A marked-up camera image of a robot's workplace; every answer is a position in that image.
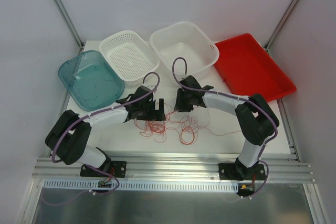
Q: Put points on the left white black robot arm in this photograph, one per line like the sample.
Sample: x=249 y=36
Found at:
x=68 y=139

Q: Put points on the left aluminium frame post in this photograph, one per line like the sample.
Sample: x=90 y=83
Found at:
x=73 y=31

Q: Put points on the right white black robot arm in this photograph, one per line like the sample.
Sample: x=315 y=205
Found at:
x=256 y=119

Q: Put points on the white plastic tub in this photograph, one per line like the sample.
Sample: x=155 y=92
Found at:
x=186 y=40

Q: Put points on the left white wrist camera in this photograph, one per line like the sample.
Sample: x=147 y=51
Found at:
x=151 y=87

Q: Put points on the white perforated plastic basket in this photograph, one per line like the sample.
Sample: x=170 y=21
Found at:
x=129 y=56

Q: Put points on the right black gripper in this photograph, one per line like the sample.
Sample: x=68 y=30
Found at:
x=181 y=100

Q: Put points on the aluminium mounting rail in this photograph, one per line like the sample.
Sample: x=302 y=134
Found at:
x=183 y=166

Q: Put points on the teal transparent plastic tub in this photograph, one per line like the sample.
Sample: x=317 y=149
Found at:
x=91 y=81

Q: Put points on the right aluminium frame post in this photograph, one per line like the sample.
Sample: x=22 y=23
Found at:
x=283 y=20

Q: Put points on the red plastic tray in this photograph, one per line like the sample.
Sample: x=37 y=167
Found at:
x=246 y=68

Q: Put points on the white slotted cable duct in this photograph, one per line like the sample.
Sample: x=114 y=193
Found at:
x=95 y=184

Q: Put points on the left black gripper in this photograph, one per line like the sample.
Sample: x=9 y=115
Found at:
x=154 y=111

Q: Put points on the aluminium frame post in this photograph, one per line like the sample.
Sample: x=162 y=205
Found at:
x=283 y=20
x=73 y=31

